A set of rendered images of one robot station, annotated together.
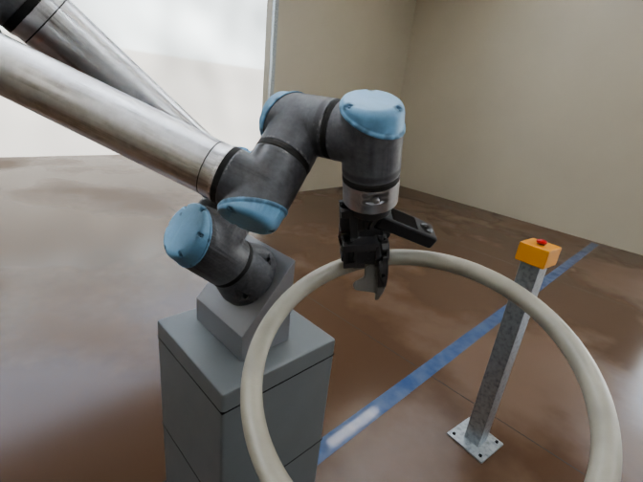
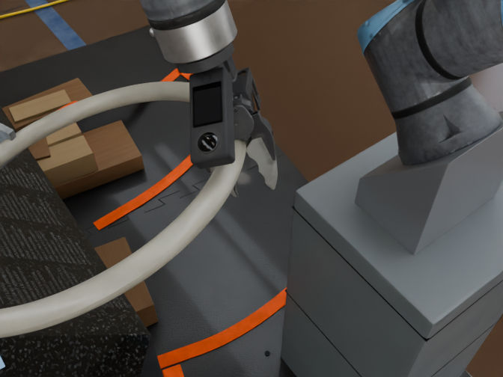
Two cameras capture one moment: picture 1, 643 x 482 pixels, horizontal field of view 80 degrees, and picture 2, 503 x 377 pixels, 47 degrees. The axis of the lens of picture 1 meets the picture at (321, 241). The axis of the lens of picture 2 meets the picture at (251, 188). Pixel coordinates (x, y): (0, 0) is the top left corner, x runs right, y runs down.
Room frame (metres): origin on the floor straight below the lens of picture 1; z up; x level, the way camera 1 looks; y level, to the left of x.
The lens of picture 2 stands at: (0.76, -0.62, 1.81)
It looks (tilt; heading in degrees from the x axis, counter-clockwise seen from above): 50 degrees down; 99
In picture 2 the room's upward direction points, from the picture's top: straight up
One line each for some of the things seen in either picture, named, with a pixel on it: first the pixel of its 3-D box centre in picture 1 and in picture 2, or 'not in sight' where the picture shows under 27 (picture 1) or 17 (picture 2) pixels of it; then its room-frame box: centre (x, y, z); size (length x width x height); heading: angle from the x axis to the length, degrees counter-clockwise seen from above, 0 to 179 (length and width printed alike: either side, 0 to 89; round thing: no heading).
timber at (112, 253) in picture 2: not in sight; (124, 284); (0.17, 0.33, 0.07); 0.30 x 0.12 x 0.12; 125
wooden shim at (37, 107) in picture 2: not in sight; (40, 106); (-0.46, 1.13, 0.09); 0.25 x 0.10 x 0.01; 39
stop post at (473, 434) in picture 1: (504, 352); not in sight; (1.49, -0.89, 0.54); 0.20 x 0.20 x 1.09; 39
